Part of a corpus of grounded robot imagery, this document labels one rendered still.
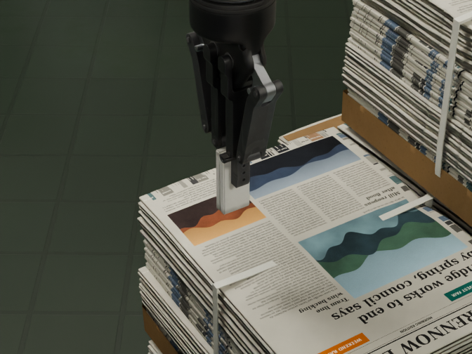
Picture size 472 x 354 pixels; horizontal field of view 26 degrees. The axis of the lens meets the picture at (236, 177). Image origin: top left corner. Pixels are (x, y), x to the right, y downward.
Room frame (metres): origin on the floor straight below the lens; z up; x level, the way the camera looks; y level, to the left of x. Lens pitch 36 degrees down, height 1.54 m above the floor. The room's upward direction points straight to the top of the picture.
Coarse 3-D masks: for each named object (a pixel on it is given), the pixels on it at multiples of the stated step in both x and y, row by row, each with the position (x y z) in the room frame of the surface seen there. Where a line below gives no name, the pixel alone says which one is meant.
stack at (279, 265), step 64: (192, 192) 0.95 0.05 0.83; (256, 192) 0.95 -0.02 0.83; (320, 192) 0.95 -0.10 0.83; (384, 192) 0.95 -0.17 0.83; (192, 256) 0.84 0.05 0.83; (256, 256) 0.84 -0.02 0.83; (320, 256) 0.84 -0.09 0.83; (384, 256) 0.84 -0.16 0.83; (448, 256) 0.84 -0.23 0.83; (192, 320) 0.85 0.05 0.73; (256, 320) 0.74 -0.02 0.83; (320, 320) 0.74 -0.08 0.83; (384, 320) 0.74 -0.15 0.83; (448, 320) 0.74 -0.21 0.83
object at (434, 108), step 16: (448, 16) 0.96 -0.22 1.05; (448, 32) 0.96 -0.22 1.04; (464, 32) 0.94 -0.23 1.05; (448, 48) 0.95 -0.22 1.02; (464, 48) 0.93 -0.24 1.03; (464, 64) 0.93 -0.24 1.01; (464, 80) 0.92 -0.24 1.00; (432, 96) 0.96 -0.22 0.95; (464, 96) 0.92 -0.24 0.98; (432, 112) 0.95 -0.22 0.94; (448, 112) 0.94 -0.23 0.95; (464, 112) 0.91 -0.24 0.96; (432, 128) 0.95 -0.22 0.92; (448, 128) 0.93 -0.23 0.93; (432, 144) 0.95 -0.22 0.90; (448, 144) 0.93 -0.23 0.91; (432, 160) 0.95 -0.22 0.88; (448, 160) 0.92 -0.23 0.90
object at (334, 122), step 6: (330, 120) 1.46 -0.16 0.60; (336, 120) 1.46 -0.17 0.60; (312, 126) 1.44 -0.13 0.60; (318, 126) 1.44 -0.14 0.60; (324, 126) 1.44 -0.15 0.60; (330, 126) 1.44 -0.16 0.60; (336, 126) 1.44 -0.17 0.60; (294, 132) 1.42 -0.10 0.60; (300, 132) 1.42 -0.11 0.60; (306, 132) 1.42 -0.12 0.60; (312, 132) 1.42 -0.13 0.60; (288, 138) 1.41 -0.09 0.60; (294, 138) 1.41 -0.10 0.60
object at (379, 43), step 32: (384, 0) 1.05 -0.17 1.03; (416, 0) 1.00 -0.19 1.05; (448, 0) 0.98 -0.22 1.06; (352, 32) 1.09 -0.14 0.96; (384, 32) 1.04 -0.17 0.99; (416, 32) 1.00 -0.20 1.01; (352, 64) 1.08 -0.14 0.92; (384, 64) 1.04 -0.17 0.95; (416, 64) 0.99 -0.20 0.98; (352, 96) 1.08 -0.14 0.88; (384, 96) 1.03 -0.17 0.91; (416, 96) 0.98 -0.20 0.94; (416, 128) 0.97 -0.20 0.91
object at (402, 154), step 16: (352, 112) 1.08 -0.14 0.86; (368, 112) 1.05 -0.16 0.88; (352, 128) 1.07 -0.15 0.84; (368, 128) 1.05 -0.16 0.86; (384, 128) 1.02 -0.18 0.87; (384, 144) 1.02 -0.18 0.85; (400, 144) 0.99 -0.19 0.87; (400, 160) 0.99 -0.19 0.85; (416, 160) 0.97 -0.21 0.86; (416, 176) 0.96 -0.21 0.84
